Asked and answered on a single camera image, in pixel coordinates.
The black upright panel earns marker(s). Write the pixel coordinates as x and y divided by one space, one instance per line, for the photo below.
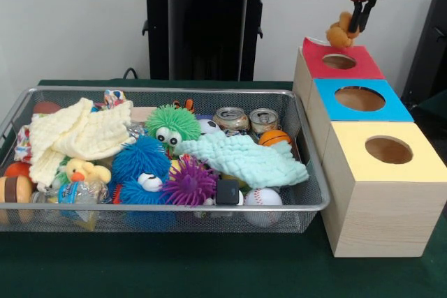
429 50

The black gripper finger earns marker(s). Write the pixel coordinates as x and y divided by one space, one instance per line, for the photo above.
367 13
355 15

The orange plush toy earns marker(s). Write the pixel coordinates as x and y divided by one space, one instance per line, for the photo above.
337 34

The silver mesh bin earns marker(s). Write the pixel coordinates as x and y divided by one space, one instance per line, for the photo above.
209 90

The green spiky ball with eyes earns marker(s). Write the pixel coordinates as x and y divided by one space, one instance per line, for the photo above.
171 120

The dark green table cloth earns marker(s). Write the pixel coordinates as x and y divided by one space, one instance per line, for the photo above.
209 270
436 102

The silver drink can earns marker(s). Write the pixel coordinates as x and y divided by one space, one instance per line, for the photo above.
264 120
230 118

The cream yellow cloth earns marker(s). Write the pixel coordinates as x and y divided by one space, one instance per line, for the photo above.
80 130

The small orange basketball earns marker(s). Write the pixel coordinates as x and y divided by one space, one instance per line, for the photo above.
274 137

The yellow plush duck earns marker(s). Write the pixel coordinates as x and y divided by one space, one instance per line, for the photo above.
84 170

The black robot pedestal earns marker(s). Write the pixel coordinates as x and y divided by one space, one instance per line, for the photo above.
206 33

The wooden box with three holes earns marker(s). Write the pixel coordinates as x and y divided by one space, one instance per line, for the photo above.
384 214

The mint green cloth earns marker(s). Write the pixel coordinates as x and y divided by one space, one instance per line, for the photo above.
244 158

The blue spiky ball with eyes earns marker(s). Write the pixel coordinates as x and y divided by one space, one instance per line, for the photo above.
132 193

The purple spiky ball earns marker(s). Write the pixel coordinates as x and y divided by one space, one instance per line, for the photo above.
190 183

